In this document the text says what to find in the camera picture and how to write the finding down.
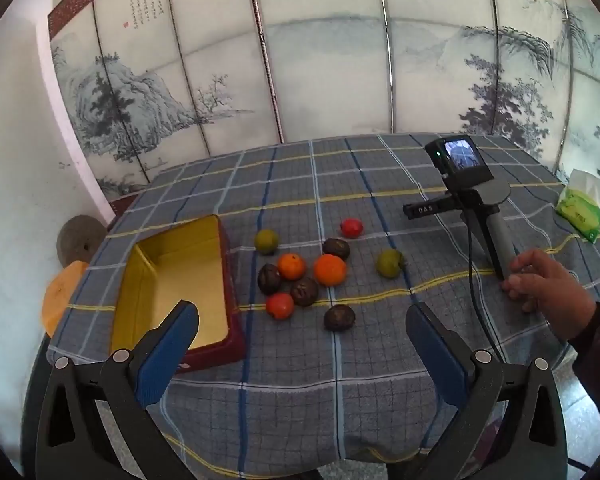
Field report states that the orange tangerine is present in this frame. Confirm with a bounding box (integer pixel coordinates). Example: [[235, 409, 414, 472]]
[[278, 253, 306, 281], [313, 254, 347, 287]]

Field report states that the person's right hand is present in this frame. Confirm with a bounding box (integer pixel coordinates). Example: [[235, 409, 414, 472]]
[[500, 248, 599, 343]]

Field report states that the dark brown passion fruit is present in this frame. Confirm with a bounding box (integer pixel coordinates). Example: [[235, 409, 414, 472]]
[[290, 277, 319, 308], [257, 263, 282, 295], [323, 304, 356, 331], [322, 238, 351, 261]]

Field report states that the round grey millstone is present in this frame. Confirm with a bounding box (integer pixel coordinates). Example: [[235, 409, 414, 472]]
[[56, 215, 108, 268]]

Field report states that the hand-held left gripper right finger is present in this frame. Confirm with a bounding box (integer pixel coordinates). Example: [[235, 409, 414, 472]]
[[387, 302, 569, 480]]

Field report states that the green tissue pack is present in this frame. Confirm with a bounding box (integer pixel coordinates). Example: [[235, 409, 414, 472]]
[[555, 169, 600, 244]]

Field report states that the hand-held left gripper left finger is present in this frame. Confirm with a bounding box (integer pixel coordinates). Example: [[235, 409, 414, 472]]
[[35, 300, 201, 480]]

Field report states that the landscape painted folding screen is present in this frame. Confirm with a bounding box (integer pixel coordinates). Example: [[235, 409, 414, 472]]
[[47, 0, 600, 216]]

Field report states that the red and gold tin box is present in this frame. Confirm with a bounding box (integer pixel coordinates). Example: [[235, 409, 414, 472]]
[[109, 214, 247, 375]]

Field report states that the blue plaid tablecloth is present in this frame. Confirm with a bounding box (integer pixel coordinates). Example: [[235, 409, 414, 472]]
[[45, 132, 600, 478]]

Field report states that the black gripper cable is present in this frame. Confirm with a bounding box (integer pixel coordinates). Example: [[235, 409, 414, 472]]
[[466, 210, 509, 364]]

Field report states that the green tangerine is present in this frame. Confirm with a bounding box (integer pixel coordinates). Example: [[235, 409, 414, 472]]
[[376, 249, 407, 279], [254, 229, 280, 255]]

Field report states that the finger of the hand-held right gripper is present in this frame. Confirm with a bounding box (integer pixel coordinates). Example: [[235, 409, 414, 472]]
[[403, 195, 463, 222]]

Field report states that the orange plastic stool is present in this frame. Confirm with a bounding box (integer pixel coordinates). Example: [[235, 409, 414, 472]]
[[41, 261, 90, 338]]

